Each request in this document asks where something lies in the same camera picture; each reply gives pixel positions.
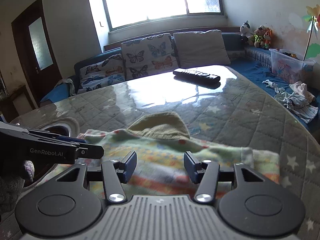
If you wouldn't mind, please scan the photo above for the floral green baby garment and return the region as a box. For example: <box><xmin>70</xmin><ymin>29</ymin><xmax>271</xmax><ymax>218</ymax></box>
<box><xmin>49</xmin><ymin>111</ymin><xmax>281</xmax><ymax>201</ymax></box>

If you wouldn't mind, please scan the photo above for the pile of small clothes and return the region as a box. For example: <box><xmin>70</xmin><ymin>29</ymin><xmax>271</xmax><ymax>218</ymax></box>
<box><xmin>263</xmin><ymin>80</ymin><xmax>318</xmax><ymax>124</ymax></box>

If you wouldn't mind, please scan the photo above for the grey cloth on armrest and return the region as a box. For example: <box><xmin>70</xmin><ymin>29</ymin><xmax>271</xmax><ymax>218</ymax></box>
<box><xmin>55</xmin><ymin>77</ymin><xmax>76</xmax><ymax>97</ymax></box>

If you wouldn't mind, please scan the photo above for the dark wooden door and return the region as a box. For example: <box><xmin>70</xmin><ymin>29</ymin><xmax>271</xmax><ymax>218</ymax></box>
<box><xmin>11</xmin><ymin>0</ymin><xmax>62</xmax><ymax>106</ymax></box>

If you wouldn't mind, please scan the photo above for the low butterfly print cushion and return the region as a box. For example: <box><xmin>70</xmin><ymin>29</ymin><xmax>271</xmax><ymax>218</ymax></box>
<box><xmin>78</xmin><ymin>54</ymin><xmax>125</xmax><ymax>94</ymax></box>

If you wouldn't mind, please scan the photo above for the black remote control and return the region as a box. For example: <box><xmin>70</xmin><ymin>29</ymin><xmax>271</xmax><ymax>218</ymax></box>
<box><xmin>172</xmin><ymin>68</ymin><xmax>220</xmax><ymax>85</ymax></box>

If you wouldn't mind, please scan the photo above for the clear plastic storage box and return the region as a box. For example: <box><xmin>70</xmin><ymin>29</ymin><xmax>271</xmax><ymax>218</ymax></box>
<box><xmin>269</xmin><ymin>49</ymin><xmax>316</xmax><ymax>84</ymax></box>

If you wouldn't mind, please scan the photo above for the blue sofa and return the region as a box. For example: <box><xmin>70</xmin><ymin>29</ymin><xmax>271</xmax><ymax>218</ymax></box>
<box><xmin>44</xmin><ymin>33</ymin><xmax>319</xmax><ymax>134</ymax></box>

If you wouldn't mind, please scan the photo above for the tall butterfly print cushion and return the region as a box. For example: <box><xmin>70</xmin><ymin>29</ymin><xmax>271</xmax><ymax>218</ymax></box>
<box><xmin>121</xmin><ymin>33</ymin><xmax>178</xmax><ymax>80</ymax></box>

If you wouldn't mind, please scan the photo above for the brown plush dog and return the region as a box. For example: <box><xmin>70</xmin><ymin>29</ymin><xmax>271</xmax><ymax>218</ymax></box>
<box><xmin>254</xmin><ymin>25</ymin><xmax>267</xmax><ymax>48</ymax></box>

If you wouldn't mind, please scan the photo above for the plain beige cushion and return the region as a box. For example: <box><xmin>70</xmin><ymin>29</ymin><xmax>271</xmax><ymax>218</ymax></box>
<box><xmin>174</xmin><ymin>30</ymin><xmax>231</xmax><ymax>68</ymax></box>

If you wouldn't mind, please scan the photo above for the orange plush fox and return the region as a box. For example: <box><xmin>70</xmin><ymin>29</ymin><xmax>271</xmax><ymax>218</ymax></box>
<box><xmin>262</xmin><ymin>28</ymin><xmax>272</xmax><ymax>50</ymax></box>

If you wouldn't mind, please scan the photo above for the black white plush cow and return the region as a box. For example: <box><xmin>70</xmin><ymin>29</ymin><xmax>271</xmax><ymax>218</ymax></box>
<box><xmin>240</xmin><ymin>21</ymin><xmax>254</xmax><ymax>46</ymax></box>

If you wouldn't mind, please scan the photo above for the colourful pinwheel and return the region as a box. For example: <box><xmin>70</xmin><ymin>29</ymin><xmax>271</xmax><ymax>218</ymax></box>
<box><xmin>302</xmin><ymin>4</ymin><xmax>319</xmax><ymax>61</ymax></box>

